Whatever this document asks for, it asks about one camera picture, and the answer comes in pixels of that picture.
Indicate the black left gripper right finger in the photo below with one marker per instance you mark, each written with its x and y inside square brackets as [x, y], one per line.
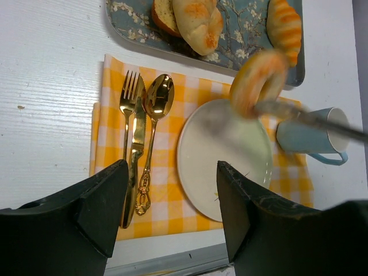
[267, 234]

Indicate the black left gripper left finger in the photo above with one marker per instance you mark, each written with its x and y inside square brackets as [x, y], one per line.
[71, 232]

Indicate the metal serving tongs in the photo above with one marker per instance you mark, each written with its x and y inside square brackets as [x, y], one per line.
[286, 111]

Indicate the sugared bagel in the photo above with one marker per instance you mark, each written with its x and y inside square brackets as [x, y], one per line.
[262, 77]

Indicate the knotted bread roll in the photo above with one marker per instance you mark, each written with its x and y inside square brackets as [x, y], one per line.
[200, 23]

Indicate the bread slice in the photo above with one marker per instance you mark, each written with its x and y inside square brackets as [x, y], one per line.
[163, 16]

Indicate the gold knife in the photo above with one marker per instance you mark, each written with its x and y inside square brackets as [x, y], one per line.
[137, 149]

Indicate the cream and green plate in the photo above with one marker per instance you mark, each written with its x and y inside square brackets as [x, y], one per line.
[213, 133]

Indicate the light blue mug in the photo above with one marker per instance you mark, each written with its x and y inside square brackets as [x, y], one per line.
[323, 145]

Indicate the yellow checkered cloth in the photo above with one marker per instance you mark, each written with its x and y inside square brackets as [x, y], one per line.
[171, 212]

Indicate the gold fork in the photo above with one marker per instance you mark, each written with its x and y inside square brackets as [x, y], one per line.
[127, 103]

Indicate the gold spoon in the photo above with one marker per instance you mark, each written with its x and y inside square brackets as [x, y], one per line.
[157, 104]

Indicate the blue floral serving tray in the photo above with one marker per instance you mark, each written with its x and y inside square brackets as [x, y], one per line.
[244, 31]

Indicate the striped croissant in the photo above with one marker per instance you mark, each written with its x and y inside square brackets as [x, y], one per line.
[284, 29]

